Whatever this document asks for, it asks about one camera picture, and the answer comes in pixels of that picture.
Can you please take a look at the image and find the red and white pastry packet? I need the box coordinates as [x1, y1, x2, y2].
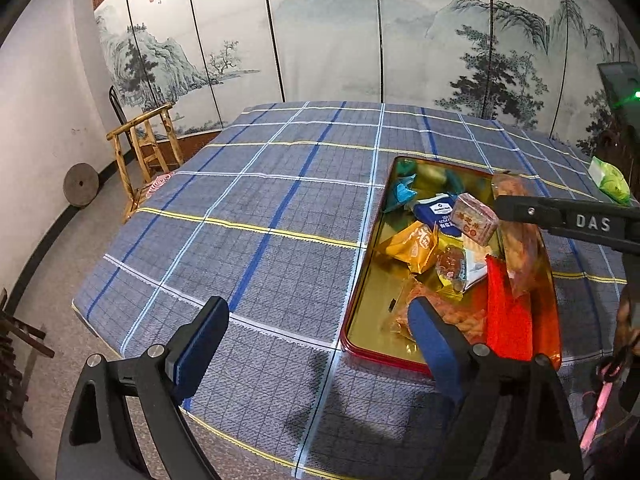
[450, 192, 500, 246]

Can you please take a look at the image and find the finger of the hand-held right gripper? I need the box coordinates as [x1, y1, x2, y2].
[494, 194, 566, 235]

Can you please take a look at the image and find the red snack packet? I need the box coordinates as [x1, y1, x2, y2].
[484, 254, 533, 361]

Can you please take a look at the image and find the round millstone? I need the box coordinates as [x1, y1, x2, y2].
[62, 162, 100, 208]

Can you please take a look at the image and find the maroon tin box gold interior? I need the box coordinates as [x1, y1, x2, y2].
[340, 156, 563, 376]

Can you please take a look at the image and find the green tissue pack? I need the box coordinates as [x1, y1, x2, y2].
[587, 156, 632, 206]

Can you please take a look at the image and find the blue cracker box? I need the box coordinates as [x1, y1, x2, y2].
[412, 194, 490, 293]

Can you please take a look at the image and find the pink strap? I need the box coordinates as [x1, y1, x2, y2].
[580, 355, 628, 456]

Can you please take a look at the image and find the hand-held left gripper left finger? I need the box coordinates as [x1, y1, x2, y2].
[55, 296, 231, 480]

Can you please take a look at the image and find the person's right hand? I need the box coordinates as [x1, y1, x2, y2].
[615, 287, 640, 361]

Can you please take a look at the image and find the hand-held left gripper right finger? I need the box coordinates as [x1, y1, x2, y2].
[407, 296, 586, 480]

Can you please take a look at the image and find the blue plaid tablecloth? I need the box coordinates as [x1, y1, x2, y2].
[72, 101, 640, 480]

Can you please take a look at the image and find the black metal chair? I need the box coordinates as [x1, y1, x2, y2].
[107, 85, 131, 126]

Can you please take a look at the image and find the yellow candy packet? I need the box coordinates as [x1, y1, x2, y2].
[434, 244, 468, 293]

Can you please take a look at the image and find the yellow snack packet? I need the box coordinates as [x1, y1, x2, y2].
[375, 221, 441, 275]

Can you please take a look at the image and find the dark wooden chair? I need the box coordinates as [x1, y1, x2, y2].
[595, 129, 632, 171]

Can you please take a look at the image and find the painted landscape folding screen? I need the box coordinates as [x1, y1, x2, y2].
[92, 0, 640, 148]

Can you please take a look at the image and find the bamboo chair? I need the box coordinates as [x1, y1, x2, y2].
[106, 102, 185, 223]

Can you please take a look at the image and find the clear fried twist packet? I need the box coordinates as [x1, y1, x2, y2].
[490, 172, 551, 296]
[382, 277, 488, 346]

